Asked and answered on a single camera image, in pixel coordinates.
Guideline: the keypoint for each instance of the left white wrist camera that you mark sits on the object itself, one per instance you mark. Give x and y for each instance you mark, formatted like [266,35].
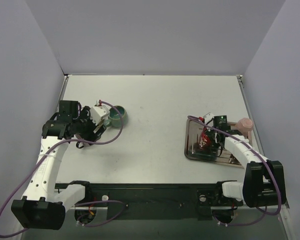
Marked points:
[99,113]

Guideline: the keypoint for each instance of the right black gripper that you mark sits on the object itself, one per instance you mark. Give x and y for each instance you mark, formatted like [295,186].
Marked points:
[210,139]

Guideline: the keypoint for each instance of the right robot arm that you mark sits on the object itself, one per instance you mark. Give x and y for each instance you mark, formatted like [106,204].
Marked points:
[264,181]

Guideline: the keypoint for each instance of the metal tray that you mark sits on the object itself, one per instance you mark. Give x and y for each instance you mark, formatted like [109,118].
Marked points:
[215,155]

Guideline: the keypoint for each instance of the red mug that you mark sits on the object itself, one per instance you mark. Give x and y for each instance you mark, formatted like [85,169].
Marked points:
[206,139]

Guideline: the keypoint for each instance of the green ceramic mug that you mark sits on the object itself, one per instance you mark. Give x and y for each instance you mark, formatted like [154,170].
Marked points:
[114,120]

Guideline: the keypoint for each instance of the pink ceramic mug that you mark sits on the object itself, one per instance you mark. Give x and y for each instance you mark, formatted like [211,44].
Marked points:
[245,126]

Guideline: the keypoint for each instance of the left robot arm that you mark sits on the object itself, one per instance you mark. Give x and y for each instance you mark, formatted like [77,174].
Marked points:
[40,206]

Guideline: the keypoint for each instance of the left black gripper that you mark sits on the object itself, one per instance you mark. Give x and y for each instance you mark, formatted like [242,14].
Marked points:
[96,130]

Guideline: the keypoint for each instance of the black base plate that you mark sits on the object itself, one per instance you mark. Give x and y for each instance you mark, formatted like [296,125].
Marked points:
[154,201]

